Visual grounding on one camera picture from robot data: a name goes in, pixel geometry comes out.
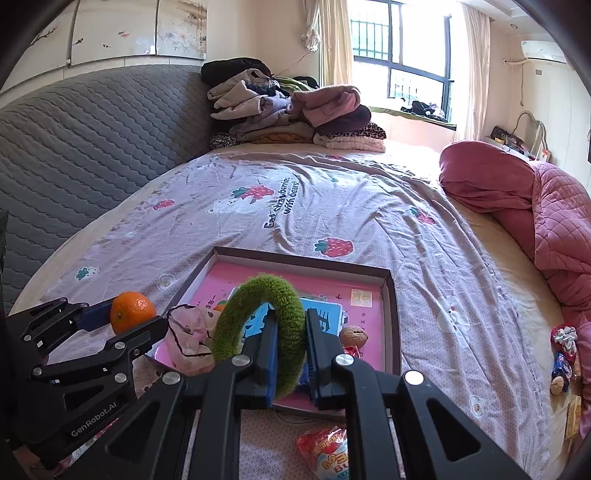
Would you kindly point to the small beige toy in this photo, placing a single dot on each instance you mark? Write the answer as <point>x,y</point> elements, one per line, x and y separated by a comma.
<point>557,385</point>

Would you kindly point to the white air conditioner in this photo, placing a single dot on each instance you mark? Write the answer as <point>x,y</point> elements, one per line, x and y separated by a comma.
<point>544,51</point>

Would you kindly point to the small blue packet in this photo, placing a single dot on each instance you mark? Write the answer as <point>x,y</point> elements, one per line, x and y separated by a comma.
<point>562,364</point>

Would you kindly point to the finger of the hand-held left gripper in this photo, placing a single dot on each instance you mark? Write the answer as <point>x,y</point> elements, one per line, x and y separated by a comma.
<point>98,318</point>
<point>134,337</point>

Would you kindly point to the window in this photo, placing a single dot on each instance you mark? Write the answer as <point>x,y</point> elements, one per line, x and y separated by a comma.
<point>415,46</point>

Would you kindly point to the walnut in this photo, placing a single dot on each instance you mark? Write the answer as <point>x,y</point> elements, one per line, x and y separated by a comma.
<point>354,335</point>

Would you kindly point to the dark clothes on windowsill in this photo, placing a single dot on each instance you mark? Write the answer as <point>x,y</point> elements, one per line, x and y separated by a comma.
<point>422,110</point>

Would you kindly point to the egg-shaped toy capsule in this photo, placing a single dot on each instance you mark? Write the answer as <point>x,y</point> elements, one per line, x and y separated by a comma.
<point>323,454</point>

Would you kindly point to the yellow packet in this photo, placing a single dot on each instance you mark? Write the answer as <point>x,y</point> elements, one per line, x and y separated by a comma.
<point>573,417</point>

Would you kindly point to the pink book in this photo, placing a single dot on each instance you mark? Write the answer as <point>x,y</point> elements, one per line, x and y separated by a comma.
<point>332,286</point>

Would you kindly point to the pink quilt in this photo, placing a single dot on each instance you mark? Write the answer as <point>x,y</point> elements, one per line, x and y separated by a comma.
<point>563,217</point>

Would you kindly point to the heart-shaped mirror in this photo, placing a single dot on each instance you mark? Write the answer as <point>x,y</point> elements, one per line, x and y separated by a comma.
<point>531,134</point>

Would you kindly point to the painted wall cabinet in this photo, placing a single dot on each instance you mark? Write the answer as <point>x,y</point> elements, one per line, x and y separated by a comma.
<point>115,32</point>

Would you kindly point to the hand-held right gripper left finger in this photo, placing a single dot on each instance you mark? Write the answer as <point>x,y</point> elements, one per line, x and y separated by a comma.
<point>272,369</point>

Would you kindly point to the mandarin orange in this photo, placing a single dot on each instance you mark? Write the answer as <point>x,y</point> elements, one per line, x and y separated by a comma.
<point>133,313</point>

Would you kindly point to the grey quilted headboard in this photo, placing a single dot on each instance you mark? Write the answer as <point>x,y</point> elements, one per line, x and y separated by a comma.
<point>92,152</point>

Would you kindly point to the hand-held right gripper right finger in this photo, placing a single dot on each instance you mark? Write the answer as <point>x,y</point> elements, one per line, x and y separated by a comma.
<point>314,364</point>

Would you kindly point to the cream curtain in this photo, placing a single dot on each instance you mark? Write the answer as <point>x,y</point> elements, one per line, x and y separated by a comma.
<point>473,69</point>
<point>330,41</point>

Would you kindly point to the shallow cardboard box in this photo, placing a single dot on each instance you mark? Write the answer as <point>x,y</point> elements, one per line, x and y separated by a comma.
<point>392,323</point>

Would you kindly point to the pile of folded clothes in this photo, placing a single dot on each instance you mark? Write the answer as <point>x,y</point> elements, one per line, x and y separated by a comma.
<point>286,110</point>

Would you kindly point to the clutter on dresser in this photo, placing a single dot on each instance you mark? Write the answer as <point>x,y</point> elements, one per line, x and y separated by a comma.
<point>505,138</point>

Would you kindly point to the pink pillow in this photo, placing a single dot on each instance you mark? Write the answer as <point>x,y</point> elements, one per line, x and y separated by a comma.
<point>485,175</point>

